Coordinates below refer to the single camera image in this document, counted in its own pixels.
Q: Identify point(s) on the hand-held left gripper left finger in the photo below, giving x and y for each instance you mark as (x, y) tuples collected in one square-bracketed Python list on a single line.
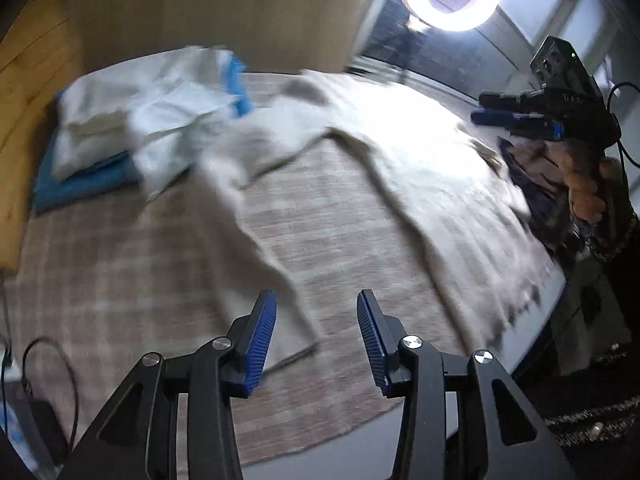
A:
[(260, 345)]

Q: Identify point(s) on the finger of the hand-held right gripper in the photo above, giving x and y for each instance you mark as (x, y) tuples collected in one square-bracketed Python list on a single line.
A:
[(510, 100), (492, 117)]

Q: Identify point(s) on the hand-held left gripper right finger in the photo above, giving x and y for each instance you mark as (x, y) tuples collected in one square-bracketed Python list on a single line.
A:
[(372, 345)]

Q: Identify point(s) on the cream knit pants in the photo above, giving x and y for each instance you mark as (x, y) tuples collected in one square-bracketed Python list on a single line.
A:
[(425, 160)]

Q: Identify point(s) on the person's right hand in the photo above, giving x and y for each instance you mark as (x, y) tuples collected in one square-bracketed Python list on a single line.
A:
[(585, 200)]

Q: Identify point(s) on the dark navy garment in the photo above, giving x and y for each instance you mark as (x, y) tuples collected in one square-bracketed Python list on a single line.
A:
[(545, 215)]

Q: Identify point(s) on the pink plaid blanket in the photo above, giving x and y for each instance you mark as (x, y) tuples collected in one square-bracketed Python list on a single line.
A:
[(150, 270)]

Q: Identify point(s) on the grey cloth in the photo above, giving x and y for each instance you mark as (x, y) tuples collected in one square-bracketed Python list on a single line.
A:
[(590, 310)]

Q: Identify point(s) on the blue striped folded garment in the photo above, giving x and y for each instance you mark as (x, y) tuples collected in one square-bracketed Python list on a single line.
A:
[(85, 185)]

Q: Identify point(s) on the black power adapter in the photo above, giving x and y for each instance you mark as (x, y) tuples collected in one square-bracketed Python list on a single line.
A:
[(35, 420)]

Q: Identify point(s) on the white folded garment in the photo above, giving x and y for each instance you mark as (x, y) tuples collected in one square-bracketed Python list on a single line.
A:
[(150, 110)]

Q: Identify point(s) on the light wood headboard panel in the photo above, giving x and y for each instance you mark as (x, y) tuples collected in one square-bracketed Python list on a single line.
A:
[(225, 10)]

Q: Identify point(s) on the pine wood side panel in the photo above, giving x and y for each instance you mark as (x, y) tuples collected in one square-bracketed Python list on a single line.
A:
[(30, 110)]

